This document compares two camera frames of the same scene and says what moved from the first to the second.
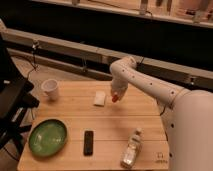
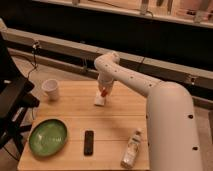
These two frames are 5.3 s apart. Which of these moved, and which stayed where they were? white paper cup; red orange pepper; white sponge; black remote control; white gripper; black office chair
Moved: red orange pepper; white gripper
Stayed: white paper cup; black office chair; black remote control; white sponge
